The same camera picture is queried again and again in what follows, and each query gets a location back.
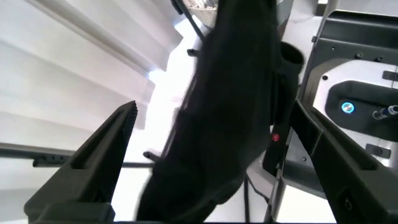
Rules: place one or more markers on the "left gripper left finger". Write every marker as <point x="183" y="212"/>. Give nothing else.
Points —
<point x="93" y="183"/>

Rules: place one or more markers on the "white curtain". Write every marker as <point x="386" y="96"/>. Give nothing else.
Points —
<point x="62" y="62"/>

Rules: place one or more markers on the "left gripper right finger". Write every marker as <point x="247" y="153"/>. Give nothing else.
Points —
<point x="348" y="186"/>

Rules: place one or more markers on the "black short-sleeved shirt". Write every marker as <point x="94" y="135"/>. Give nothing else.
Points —
<point x="224" y="109"/>

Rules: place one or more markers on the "black clothes rack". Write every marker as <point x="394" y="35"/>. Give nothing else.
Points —
<point x="46" y="160"/>

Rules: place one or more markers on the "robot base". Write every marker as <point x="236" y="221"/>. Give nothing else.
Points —
<point x="357" y="71"/>

